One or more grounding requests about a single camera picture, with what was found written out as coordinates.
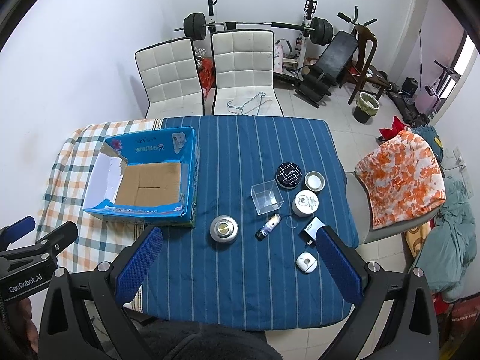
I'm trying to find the white earbud case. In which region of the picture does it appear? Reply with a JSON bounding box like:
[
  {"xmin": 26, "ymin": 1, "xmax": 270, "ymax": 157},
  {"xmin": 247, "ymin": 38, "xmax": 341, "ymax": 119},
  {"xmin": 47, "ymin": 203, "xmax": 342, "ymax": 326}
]
[{"xmin": 295, "ymin": 252, "xmax": 318, "ymax": 274}]

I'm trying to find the green waste bin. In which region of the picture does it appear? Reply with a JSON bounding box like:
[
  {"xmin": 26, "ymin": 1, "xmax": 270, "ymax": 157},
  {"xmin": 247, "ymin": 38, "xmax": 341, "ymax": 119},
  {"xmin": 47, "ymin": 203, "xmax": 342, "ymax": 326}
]
[{"xmin": 353, "ymin": 92, "xmax": 380, "ymax": 124}]

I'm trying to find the blue striped tablecloth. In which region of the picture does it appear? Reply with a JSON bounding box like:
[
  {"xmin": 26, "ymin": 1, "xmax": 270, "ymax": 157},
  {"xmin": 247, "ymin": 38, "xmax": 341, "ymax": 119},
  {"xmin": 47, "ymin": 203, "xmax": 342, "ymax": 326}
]
[{"xmin": 142, "ymin": 115, "xmax": 359, "ymax": 331}]

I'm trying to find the right white padded chair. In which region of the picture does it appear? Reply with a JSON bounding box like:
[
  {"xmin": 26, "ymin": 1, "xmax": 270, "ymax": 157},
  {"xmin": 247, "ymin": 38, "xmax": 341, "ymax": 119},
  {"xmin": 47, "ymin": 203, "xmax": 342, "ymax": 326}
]
[{"xmin": 211, "ymin": 29, "xmax": 283, "ymax": 116}]

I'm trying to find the black weight bench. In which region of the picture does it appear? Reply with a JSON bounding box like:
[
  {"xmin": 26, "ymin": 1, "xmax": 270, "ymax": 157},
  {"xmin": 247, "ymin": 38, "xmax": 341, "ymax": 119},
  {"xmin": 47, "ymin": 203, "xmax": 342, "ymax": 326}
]
[{"xmin": 273, "ymin": 31, "xmax": 358, "ymax": 108}]

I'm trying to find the left white padded chair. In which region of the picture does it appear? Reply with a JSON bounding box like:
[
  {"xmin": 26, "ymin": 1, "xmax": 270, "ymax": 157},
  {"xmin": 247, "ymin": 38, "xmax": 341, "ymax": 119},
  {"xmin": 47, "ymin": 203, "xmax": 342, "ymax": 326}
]
[{"xmin": 134, "ymin": 37, "xmax": 204, "ymax": 119}]

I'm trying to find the white padded chair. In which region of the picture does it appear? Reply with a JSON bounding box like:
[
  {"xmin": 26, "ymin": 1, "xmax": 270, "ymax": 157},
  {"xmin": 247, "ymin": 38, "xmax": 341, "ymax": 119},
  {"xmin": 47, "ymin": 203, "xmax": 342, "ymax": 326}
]
[
  {"xmin": 211, "ymin": 29, "xmax": 283, "ymax": 116},
  {"xmin": 134, "ymin": 37, "xmax": 204, "ymax": 119}
]

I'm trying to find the brown wooden chair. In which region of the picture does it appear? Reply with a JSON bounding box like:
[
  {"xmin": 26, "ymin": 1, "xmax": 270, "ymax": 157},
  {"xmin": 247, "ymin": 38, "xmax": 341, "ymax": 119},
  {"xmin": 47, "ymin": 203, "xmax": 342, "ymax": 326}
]
[{"xmin": 342, "ymin": 24, "xmax": 389, "ymax": 104}]

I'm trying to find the teal blanket pile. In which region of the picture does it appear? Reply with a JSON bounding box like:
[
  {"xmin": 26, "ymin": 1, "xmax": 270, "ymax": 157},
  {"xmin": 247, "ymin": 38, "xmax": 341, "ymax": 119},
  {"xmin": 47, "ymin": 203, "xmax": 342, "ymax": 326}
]
[{"xmin": 410, "ymin": 123, "xmax": 478, "ymax": 302}]

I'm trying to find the blue cardboard box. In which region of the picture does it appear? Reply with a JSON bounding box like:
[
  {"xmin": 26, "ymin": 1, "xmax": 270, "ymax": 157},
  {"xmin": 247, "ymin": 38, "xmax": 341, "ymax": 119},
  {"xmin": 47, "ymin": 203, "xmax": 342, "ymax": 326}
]
[{"xmin": 83, "ymin": 127, "xmax": 200, "ymax": 228}]

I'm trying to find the black grey charger block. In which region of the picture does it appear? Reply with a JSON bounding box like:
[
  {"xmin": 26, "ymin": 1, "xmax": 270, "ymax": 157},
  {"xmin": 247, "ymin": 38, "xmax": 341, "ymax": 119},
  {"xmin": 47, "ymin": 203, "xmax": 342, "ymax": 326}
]
[{"xmin": 299, "ymin": 216, "xmax": 325, "ymax": 245}]

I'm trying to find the black round compact case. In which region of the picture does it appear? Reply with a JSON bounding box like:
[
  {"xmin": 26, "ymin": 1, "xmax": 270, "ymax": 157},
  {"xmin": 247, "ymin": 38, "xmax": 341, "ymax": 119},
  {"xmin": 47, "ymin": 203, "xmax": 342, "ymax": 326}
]
[{"xmin": 275, "ymin": 162, "xmax": 303, "ymax": 190}]

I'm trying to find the barbell with black weights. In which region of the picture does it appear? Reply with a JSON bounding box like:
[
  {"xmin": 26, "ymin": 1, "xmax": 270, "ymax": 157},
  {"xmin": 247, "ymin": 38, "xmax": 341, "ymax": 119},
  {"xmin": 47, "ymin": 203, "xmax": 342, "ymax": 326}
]
[{"xmin": 173, "ymin": 12, "xmax": 334, "ymax": 46}]

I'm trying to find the wire clothes hanger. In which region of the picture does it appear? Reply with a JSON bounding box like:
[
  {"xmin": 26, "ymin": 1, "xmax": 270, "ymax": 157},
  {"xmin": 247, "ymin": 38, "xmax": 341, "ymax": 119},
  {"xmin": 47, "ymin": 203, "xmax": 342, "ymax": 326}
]
[{"xmin": 226, "ymin": 91, "xmax": 272, "ymax": 116}]

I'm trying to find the red cloth on floor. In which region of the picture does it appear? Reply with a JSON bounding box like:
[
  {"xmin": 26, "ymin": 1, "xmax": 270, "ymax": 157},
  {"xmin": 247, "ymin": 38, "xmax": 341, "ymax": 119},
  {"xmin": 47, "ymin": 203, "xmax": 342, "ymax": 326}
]
[{"xmin": 377, "ymin": 115, "xmax": 407, "ymax": 143}]

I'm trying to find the red plastic bag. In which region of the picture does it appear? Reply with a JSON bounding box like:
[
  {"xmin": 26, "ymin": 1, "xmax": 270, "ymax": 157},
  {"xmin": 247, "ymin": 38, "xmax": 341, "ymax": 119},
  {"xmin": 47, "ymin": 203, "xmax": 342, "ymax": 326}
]
[{"xmin": 197, "ymin": 57, "xmax": 215, "ymax": 92}]

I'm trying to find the checkered orange plaid cloth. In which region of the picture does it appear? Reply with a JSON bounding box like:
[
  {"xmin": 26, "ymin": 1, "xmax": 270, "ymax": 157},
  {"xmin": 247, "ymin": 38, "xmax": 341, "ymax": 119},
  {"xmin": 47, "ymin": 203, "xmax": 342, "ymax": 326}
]
[{"xmin": 35, "ymin": 117, "xmax": 166, "ymax": 310}]

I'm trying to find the clear acrylic cube box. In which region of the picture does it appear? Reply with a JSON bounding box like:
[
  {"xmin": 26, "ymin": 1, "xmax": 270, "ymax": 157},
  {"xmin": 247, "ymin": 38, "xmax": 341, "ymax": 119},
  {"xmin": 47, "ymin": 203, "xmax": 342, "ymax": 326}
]
[{"xmin": 250, "ymin": 180, "xmax": 284, "ymax": 215}]

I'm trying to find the silver round puck light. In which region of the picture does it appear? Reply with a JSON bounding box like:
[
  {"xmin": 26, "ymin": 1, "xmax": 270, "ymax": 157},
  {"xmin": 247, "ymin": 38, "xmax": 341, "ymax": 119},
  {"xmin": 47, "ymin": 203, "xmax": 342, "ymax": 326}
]
[{"xmin": 209, "ymin": 215, "xmax": 239, "ymax": 243}]

